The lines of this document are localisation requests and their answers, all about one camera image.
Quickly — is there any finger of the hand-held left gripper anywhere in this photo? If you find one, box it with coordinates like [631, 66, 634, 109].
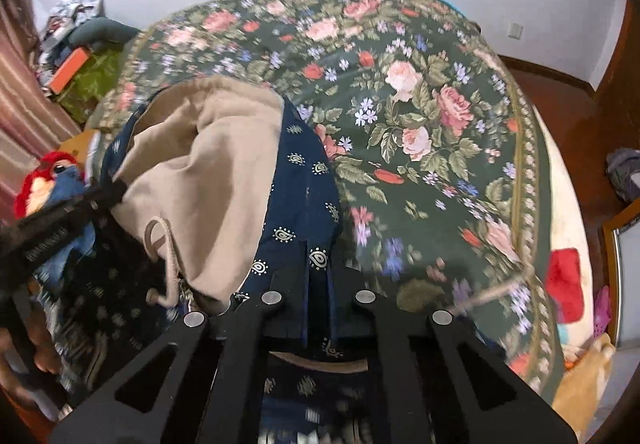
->
[60, 176, 128, 231]

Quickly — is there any grey neck pillow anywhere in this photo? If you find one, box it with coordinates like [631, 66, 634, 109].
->
[67, 16, 141, 47]

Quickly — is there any navy patterned hoodie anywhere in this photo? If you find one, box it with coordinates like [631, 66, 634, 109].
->
[30, 74, 372, 444]

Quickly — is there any green covered stand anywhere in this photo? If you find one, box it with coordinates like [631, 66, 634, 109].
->
[57, 49, 126, 125]

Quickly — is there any pink cloth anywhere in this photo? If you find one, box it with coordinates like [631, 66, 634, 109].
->
[592, 286, 613, 340]

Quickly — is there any red plush toy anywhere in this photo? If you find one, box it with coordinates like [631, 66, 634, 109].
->
[14, 151, 83, 220]

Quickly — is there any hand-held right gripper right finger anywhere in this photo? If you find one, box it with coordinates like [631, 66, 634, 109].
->
[324, 268, 577, 444]

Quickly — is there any orange box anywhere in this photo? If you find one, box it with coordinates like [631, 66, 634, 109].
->
[47, 48, 93, 92]

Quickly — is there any pile of clothes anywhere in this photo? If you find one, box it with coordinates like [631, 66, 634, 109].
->
[37, 0, 108, 75]

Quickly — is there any striped pink curtain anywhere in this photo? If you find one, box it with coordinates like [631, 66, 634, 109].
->
[0, 0, 83, 225]

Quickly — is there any red cloth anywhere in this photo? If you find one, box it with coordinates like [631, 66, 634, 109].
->
[544, 248, 586, 325]

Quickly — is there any blue cloth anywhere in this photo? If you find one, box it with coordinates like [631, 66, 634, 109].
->
[30, 164, 97, 285]

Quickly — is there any person's left hand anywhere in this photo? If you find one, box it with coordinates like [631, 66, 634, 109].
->
[0, 311, 68, 377]

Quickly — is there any floral blanket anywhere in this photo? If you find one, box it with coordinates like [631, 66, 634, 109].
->
[85, 0, 572, 405]

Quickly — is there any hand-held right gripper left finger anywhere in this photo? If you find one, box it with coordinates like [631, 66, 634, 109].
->
[49, 241, 309, 444]

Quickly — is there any grey cloth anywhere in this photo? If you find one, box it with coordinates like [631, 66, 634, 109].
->
[606, 148, 640, 202]

